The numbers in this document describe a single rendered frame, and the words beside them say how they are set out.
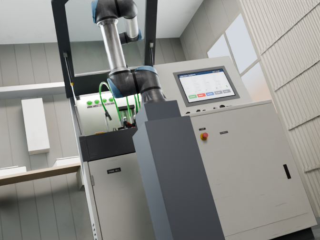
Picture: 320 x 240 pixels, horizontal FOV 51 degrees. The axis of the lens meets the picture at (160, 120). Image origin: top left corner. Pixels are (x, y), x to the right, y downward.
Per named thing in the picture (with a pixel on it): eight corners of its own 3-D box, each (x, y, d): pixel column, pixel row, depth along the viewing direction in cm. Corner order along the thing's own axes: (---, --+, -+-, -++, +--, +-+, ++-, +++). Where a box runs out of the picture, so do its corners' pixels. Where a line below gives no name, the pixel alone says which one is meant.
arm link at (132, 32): (135, -14, 176) (139, 28, 224) (114, -10, 175) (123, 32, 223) (140, 5, 174) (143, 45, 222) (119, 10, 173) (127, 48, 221)
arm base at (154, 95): (173, 101, 171) (168, 83, 174) (145, 104, 165) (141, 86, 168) (163, 112, 184) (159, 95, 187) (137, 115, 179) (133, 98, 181)
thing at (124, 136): (89, 160, 203) (85, 135, 208) (89, 162, 208) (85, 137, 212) (184, 142, 220) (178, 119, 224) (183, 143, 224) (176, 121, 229)
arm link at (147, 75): (161, 84, 172) (155, 61, 176) (135, 90, 171) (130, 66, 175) (161, 92, 184) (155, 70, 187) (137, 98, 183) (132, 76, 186)
